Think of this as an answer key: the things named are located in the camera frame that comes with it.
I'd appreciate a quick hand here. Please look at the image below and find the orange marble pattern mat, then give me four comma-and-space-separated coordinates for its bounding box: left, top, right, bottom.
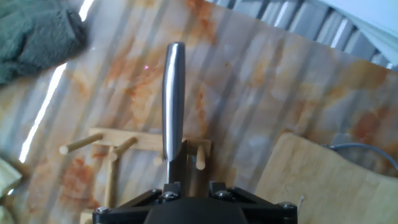
0, 0, 398, 224

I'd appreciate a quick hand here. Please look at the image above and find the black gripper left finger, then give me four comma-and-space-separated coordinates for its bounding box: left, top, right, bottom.
93, 182, 181, 222

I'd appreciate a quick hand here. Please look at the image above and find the light wooden block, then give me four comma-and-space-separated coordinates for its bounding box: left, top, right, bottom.
0, 157, 23, 198

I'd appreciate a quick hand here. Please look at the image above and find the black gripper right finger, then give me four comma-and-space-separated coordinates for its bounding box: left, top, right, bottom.
208, 182, 298, 220

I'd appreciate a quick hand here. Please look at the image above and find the steel kitchen cleaver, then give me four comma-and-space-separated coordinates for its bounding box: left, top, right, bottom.
161, 41, 189, 187

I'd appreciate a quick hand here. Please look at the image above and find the wooden cutting board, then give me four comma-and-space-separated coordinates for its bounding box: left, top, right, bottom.
254, 132, 398, 224

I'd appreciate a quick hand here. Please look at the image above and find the wooden peg rack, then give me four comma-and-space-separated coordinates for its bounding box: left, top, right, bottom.
58, 126, 213, 224

